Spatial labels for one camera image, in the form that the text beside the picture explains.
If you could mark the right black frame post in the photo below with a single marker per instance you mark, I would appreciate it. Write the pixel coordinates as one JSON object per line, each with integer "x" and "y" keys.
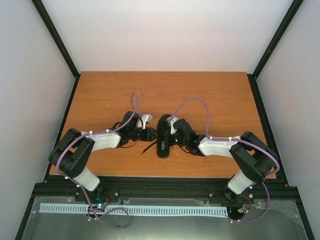
{"x": 283, "y": 26}

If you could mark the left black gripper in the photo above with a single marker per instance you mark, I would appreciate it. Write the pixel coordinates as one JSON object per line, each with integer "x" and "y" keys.
{"x": 149, "y": 136}

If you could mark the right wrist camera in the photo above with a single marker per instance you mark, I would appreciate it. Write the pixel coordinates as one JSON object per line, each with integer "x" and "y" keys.
{"x": 171, "y": 120}

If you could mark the black shoelace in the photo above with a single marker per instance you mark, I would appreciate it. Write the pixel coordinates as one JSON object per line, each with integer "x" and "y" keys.
{"x": 151, "y": 145}

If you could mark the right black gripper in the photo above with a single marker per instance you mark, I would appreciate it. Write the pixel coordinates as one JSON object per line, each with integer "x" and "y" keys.
{"x": 169, "y": 142}

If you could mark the light blue slotted cable duct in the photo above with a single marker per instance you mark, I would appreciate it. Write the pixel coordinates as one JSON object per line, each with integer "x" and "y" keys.
{"x": 136, "y": 210}

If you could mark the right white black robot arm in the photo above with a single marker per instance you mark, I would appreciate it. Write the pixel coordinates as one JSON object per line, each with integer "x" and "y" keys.
{"x": 254, "y": 158}

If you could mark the left black frame post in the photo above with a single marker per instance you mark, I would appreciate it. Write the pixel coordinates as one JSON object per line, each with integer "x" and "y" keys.
{"x": 44, "y": 15}

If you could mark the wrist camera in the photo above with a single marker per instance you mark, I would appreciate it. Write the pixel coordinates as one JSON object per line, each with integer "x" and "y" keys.
{"x": 146, "y": 119}
{"x": 171, "y": 120}

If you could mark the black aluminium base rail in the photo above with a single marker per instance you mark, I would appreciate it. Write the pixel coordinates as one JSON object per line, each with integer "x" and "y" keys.
{"x": 214, "y": 190}

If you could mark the right small circuit board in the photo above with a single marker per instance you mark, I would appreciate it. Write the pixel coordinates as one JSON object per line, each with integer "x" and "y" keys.
{"x": 244, "y": 209}

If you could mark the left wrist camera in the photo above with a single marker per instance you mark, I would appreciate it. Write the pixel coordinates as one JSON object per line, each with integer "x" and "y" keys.
{"x": 146, "y": 119}

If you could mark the black canvas shoe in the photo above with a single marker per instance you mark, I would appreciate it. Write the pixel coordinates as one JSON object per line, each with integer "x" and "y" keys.
{"x": 162, "y": 127}

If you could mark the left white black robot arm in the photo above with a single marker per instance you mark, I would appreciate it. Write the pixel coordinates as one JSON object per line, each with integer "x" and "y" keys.
{"x": 72, "y": 152}

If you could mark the left green-lit circuit board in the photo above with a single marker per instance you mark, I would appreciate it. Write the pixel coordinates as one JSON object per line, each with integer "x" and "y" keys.
{"x": 101, "y": 206}

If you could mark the black frame post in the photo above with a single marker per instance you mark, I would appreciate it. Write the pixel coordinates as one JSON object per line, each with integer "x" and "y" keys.
{"x": 283, "y": 26}
{"x": 44, "y": 15}

